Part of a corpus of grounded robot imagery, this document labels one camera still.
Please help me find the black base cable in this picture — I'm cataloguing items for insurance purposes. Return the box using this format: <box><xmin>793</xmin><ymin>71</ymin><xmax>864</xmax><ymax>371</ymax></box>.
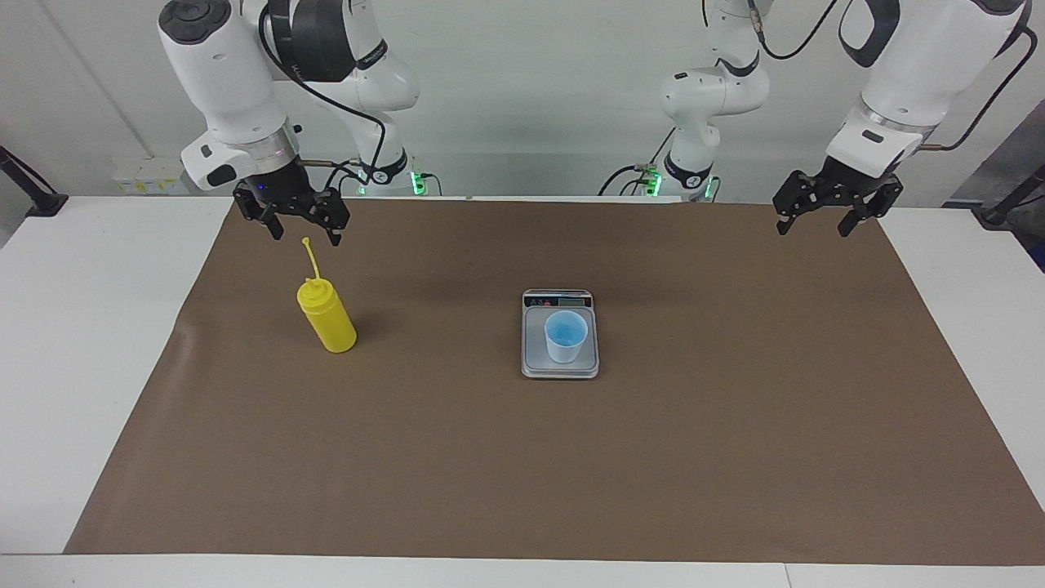
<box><xmin>322</xmin><ymin>159</ymin><xmax>364</xmax><ymax>197</ymax></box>
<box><xmin>598</xmin><ymin>127</ymin><xmax>678</xmax><ymax>197</ymax></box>

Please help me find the brown paper table mat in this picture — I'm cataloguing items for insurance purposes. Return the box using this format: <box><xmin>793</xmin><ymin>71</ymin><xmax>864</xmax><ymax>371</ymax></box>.
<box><xmin>64</xmin><ymin>196</ymin><xmax>1045</xmax><ymax>566</ymax></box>

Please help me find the silver digital kitchen scale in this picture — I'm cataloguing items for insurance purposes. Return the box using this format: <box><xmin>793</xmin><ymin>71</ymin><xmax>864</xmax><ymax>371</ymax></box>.
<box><xmin>521</xmin><ymin>288</ymin><xmax>600</xmax><ymax>380</ymax></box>

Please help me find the yellow squeeze bottle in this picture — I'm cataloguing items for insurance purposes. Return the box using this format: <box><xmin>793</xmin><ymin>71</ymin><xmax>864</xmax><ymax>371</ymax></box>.
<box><xmin>296</xmin><ymin>237</ymin><xmax>358</xmax><ymax>354</ymax></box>

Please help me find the white wall socket box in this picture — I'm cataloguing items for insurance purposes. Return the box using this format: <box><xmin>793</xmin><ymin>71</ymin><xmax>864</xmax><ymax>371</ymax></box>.
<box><xmin>113</xmin><ymin>157</ymin><xmax>190</xmax><ymax>195</ymax></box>

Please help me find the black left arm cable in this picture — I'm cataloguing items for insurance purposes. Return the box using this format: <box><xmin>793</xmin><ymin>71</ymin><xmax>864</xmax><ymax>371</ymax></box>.
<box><xmin>745</xmin><ymin>0</ymin><xmax>1038</xmax><ymax>153</ymax></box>

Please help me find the black left base cable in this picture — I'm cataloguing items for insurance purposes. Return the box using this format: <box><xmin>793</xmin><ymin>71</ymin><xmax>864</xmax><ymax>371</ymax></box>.
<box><xmin>598</xmin><ymin>127</ymin><xmax>678</xmax><ymax>197</ymax></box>

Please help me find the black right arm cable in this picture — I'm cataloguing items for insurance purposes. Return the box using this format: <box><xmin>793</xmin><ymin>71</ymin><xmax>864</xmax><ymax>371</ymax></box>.
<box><xmin>258</xmin><ymin>0</ymin><xmax>389</xmax><ymax>193</ymax></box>

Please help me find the black clamp stand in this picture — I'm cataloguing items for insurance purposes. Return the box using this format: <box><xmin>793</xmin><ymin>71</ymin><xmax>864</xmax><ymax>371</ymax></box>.
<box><xmin>972</xmin><ymin>163</ymin><xmax>1045</xmax><ymax>229</ymax></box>
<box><xmin>0</xmin><ymin>145</ymin><xmax>69</xmax><ymax>217</ymax></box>

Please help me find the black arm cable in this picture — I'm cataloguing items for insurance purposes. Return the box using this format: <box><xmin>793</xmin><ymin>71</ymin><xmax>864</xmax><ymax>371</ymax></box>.
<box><xmin>745</xmin><ymin>0</ymin><xmax>1038</xmax><ymax>153</ymax></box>
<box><xmin>258</xmin><ymin>0</ymin><xmax>389</xmax><ymax>193</ymax></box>

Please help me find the black right base cable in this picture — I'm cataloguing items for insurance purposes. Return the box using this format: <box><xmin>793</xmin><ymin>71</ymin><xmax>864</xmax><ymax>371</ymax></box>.
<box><xmin>322</xmin><ymin>159</ymin><xmax>364</xmax><ymax>197</ymax></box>

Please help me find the light blue plastic cup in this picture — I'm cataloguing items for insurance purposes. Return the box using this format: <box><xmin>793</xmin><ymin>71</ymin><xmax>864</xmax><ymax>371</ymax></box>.
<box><xmin>544</xmin><ymin>310</ymin><xmax>589</xmax><ymax>364</ymax></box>

